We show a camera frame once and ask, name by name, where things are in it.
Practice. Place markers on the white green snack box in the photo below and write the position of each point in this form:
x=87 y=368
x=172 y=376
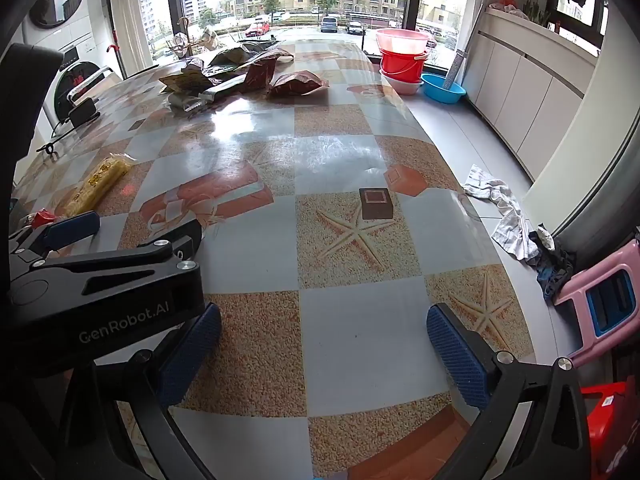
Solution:
x=222 y=91

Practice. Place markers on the red crinkled snack packet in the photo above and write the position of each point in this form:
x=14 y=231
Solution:
x=298 y=85

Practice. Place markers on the blue van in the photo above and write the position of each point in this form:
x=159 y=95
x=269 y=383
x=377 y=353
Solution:
x=329 y=24

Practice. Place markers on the silver metal chair back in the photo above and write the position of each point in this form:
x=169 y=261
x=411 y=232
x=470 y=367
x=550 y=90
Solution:
x=90 y=76

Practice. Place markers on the white floor cloth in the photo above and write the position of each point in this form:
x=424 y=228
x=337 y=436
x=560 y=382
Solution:
x=507 y=220

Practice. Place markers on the black power adapter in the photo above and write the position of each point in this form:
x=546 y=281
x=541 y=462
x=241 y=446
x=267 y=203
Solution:
x=83 y=111

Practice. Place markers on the red car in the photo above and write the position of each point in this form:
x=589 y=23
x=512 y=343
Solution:
x=257 y=29

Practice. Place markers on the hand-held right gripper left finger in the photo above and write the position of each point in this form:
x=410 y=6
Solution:
x=190 y=355

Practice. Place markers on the small silver snack packet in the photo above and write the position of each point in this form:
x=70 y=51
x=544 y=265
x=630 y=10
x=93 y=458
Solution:
x=185 y=102

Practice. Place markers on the white plastic bag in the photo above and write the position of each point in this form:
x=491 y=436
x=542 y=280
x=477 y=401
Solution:
x=210 y=36

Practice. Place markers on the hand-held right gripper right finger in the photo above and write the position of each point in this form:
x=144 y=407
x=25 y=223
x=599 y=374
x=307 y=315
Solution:
x=457 y=360

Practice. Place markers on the blue basin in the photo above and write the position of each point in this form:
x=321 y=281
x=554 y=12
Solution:
x=442 y=89

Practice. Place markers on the red bucket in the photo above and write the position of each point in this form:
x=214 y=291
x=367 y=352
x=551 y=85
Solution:
x=402 y=65

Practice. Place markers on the white basin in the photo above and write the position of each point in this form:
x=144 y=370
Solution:
x=402 y=87

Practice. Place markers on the dark floor cloth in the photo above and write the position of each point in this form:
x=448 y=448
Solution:
x=552 y=265

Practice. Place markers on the pink basin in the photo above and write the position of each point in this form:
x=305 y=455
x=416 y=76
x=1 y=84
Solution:
x=402 y=39

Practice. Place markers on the crumpled green snack packet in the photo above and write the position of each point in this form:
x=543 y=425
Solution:
x=235 y=55

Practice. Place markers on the dark car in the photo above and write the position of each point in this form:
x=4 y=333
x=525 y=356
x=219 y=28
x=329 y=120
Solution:
x=355 y=27

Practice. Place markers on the white cabinet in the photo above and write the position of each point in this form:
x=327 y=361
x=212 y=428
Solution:
x=530 y=85

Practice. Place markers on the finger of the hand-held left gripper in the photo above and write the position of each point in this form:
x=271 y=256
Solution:
x=175 y=239
x=75 y=230

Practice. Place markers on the small red candy wrapper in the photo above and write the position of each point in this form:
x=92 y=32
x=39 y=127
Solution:
x=44 y=217

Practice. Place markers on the red hook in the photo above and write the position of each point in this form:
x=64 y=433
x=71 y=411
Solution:
x=114 y=42

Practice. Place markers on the white washing machine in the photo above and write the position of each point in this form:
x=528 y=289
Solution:
x=75 y=80

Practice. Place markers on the dark red snack packet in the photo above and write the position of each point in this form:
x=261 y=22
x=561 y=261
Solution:
x=260 y=74

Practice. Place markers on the green plant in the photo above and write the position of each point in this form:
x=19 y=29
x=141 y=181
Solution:
x=534 y=11

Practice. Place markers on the red white cloth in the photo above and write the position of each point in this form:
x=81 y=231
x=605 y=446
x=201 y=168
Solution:
x=505 y=5

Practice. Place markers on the red plastic stool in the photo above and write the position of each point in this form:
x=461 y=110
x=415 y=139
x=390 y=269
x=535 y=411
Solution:
x=605 y=425

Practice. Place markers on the pink plastic stool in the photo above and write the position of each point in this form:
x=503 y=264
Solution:
x=575 y=300

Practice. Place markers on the grey perforated board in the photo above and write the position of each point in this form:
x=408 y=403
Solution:
x=454 y=70

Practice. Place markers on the brown snack packet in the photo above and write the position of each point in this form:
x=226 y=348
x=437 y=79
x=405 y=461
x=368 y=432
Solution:
x=277 y=53

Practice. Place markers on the yellow rice cracker packet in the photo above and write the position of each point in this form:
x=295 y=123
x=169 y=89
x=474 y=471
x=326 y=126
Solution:
x=100 y=180

